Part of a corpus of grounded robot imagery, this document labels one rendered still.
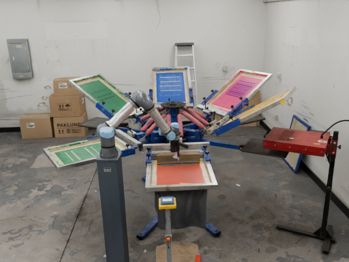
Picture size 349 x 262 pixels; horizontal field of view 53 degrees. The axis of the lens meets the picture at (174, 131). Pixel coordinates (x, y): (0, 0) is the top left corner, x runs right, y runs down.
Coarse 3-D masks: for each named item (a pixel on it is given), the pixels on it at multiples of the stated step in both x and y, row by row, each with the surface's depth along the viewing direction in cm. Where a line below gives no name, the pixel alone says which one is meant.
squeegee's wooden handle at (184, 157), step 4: (160, 156) 329; (164, 156) 329; (168, 156) 329; (172, 156) 330; (180, 156) 330; (184, 156) 330; (188, 156) 330; (192, 156) 330; (196, 156) 331; (160, 160) 330; (164, 160) 330; (168, 160) 331; (172, 160) 331; (176, 160) 331; (180, 160) 331; (184, 160) 331; (188, 160) 331; (192, 160) 331; (196, 160) 332
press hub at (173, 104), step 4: (172, 100) 409; (160, 104) 409; (164, 104) 408; (168, 104) 403; (172, 104) 405; (176, 104) 407; (180, 104) 406; (184, 104) 406; (176, 108) 409; (172, 112) 409; (176, 112) 410; (172, 116) 410; (176, 116) 412; (172, 120) 410; (176, 120) 411; (188, 128) 418; (184, 132) 405; (160, 136) 425; (164, 136) 425; (164, 140) 411
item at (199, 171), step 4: (196, 168) 323; (200, 168) 322; (196, 172) 315; (200, 172) 315; (200, 176) 307; (180, 180) 300; (184, 180) 300; (188, 180) 300; (192, 180) 300; (196, 180) 299; (200, 180) 299; (204, 180) 299
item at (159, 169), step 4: (156, 164) 334; (160, 168) 324; (156, 172) 317; (160, 172) 317; (160, 176) 309; (160, 180) 301; (176, 180) 300; (156, 184) 295; (160, 184) 295; (164, 184) 294; (168, 184) 294; (172, 184) 294; (176, 184) 294
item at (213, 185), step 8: (152, 152) 353; (160, 152) 353; (168, 152) 353; (184, 152) 354; (192, 152) 354; (208, 168) 313; (184, 184) 286; (192, 184) 285; (200, 184) 285; (208, 184) 285; (216, 184) 284
